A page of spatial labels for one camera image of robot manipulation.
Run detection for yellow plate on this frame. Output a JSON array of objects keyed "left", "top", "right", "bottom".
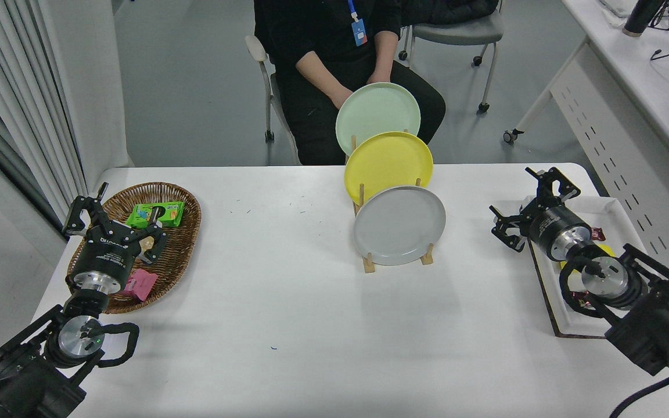
[{"left": 344, "top": 131, "right": 434, "bottom": 207}]

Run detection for person's right hand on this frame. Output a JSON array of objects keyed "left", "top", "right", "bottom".
[{"left": 328, "top": 86, "right": 354, "bottom": 111}]

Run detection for wooden plate rack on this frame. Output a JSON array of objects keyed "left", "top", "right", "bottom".
[{"left": 350, "top": 129, "right": 436, "bottom": 274}]

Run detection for person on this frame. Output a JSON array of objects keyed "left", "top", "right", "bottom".
[{"left": 253, "top": 0, "right": 447, "bottom": 166}]

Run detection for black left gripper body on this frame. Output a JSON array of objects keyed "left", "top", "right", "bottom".
[{"left": 70, "top": 224, "right": 142, "bottom": 279}]

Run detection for grey plate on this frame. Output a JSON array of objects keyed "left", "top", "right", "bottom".
[{"left": 353, "top": 185, "right": 447, "bottom": 266}]

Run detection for brown wicker basket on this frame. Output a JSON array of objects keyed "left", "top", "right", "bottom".
[{"left": 66, "top": 182, "right": 202, "bottom": 315}]

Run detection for white desk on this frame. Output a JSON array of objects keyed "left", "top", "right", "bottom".
[{"left": 503, "top": 0, "right": 669, "bottom": 311}]

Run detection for green snack packet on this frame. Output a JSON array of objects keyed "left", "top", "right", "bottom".
[{"left": 125, "top": 201, "right": 186, "bottom": 229}]

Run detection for white tray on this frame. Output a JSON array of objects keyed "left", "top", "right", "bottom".
[{"left": 519, "top": 196, "right": 650, "bottom": 339}]

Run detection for pale green plate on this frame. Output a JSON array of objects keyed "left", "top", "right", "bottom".
[{"left": 335, "top": 82, "right": 422, "bottom": 157}]

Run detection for black eyeglasses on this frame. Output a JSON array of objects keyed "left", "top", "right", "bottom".
[{"left": 649, "top": 0, "right": 669, "bottom": 31}]

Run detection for pink snack packet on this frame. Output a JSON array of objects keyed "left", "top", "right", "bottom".
[{"left": 118, "top": 268, "right": 159, "bottom": 302}]

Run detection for black jacket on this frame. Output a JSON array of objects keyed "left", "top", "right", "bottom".
[{"left": 400, "top": 0, "right": 499, "bottom": 27}]

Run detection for white frame chair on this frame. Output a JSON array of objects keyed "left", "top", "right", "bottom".
[{"left": 245, "top": 35, "right": 301, "bottom": 166}]

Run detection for black bottle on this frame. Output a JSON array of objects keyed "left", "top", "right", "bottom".
[{"left": 623, "top": 0, "right": 667, "bottom": 38}]

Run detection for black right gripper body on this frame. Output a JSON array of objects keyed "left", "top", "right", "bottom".
[{"left": 525, "top": 203, "right": 589, "bottom": 247}]

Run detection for yellow snack packet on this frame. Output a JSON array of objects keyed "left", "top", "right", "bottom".
[{"left": 560, "top": 244, "right": 615, "bottom": 272}]

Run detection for grey chair with casters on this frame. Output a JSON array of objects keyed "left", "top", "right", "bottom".
[{"left": 398, "top": 0, "right": 505, "bottom": 114}]

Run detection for blue badge with lanyard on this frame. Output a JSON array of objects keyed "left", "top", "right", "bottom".
[{"left": 346, "top": 0, "right": 369, "bottom": 47}]

